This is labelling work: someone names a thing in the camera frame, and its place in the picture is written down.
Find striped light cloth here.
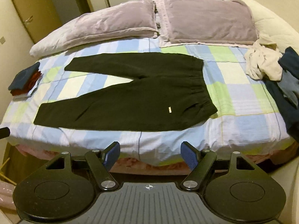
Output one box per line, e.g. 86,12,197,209
153,1,163,29

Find black pants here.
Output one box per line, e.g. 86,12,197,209
33,52,219,132

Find red folded garment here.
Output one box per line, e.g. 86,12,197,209
12,70,44,96

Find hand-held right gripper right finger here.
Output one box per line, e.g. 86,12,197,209
180,141,262,190

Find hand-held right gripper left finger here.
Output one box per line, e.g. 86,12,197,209
38,141,121,190

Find navy garment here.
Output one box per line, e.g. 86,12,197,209
263,47,299,143

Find grey blue garment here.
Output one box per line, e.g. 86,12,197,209
277,71,299,109

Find plaid bed sheet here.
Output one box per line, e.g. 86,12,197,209
0,37,296,166

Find purple pillow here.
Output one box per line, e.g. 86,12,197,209
29,0,159,57
156,0,260,48

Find wooden door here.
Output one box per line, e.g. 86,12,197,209
7,0,62,44

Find white padded bed cushion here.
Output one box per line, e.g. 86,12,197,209
228,0,299,54

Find grey folded garment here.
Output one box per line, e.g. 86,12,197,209
13,84,39,101

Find white garment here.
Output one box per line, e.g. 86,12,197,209
244,40,284,80

